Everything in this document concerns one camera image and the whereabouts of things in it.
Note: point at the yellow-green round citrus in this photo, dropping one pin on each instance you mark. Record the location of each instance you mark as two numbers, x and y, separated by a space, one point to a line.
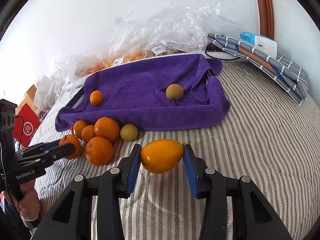
128 132
174 92

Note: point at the blue white tissue pack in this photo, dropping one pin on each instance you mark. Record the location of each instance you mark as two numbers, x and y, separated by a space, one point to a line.
262 45

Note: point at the small orange mandarin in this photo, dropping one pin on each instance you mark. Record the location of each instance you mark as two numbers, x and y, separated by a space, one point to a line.
88 133
96 97
79 128
71 139

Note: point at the large orange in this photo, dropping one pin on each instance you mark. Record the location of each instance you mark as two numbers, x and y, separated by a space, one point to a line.
99 151
107 128

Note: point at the white plastic bag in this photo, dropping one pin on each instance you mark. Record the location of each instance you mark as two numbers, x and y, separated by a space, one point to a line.
46 92

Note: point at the purple towel-lined tray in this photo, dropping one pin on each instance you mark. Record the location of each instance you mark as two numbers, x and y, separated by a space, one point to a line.
140 80

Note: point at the folded grey checked cloth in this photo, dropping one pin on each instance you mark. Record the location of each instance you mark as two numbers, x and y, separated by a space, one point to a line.
287 75

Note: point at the brown wooden door frame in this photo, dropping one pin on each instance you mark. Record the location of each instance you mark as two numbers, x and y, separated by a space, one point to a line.
263 5

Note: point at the person's left hand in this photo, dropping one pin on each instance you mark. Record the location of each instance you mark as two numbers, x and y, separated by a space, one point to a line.
31 205

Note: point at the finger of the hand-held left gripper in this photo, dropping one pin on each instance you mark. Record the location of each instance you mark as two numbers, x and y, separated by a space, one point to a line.
51 146
67 151

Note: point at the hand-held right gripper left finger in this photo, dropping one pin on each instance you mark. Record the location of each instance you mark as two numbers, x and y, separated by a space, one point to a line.
132 170

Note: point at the red paper bag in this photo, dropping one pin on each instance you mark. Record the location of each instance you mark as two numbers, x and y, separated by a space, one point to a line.
27 127

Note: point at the clear plastic bag of oranges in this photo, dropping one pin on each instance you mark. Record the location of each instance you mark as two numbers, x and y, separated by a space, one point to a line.
120 60

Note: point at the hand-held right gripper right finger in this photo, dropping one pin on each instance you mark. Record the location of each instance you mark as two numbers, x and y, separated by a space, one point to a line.
191 171

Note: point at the clear plastic bag of longans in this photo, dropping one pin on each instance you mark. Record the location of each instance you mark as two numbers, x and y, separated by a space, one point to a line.
160 30

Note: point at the yellow mango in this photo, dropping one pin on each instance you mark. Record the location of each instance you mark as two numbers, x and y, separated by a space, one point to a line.
162 156

